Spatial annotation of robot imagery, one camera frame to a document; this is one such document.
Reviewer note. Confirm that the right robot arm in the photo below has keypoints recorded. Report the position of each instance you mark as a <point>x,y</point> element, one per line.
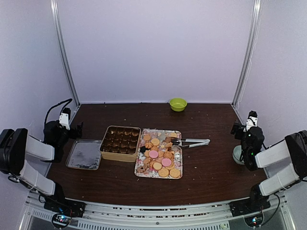
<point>292,148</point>

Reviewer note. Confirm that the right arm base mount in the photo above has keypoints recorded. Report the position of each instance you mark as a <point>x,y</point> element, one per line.
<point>249,208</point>

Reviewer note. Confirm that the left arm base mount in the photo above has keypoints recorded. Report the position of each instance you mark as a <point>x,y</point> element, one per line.
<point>64,213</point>

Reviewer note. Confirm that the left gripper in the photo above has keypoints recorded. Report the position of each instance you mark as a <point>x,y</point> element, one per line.
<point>74,135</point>

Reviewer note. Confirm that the right aluminium frame post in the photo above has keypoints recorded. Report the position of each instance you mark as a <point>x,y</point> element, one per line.
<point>252,39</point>

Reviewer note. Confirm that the round golden biscuit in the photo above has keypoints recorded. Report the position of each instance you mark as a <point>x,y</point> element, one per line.
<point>175,173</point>
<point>164,172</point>

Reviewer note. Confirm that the green plastic bowl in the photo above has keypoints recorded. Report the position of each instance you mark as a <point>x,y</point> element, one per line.
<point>178,104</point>

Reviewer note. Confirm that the black sandwich cookie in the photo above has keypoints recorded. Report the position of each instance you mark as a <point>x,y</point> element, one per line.
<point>143,149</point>

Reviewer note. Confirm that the silver tin lid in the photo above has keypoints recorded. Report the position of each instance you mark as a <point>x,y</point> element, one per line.
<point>84,155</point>

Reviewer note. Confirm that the front aluminium rail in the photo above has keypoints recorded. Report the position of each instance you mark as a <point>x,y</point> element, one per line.
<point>210,216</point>

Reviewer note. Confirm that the left aluminium frame post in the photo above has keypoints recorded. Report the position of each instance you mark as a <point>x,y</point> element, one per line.
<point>62,50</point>

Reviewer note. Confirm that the floral cookie tray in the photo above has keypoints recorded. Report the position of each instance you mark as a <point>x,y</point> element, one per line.
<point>160,141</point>

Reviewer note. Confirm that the pale ceramic bowl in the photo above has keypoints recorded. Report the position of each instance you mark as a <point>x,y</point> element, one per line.
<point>237,155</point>

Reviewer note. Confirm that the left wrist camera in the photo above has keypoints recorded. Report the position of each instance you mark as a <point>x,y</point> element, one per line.
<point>65,117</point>

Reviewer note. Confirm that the gold cookie tin box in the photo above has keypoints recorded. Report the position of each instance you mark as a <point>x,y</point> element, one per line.
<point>120,143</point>

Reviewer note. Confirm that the pink round cookie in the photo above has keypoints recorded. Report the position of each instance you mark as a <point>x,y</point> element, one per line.
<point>166,162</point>
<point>153,154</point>

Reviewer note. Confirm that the aluminium frame post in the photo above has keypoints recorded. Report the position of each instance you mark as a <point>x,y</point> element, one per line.
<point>62,50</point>
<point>252,39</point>

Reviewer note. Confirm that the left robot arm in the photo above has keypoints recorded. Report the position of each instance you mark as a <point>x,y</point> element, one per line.
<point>16,144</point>

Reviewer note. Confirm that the steel kitchen tongs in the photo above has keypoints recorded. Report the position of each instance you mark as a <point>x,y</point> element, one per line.
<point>187,143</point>

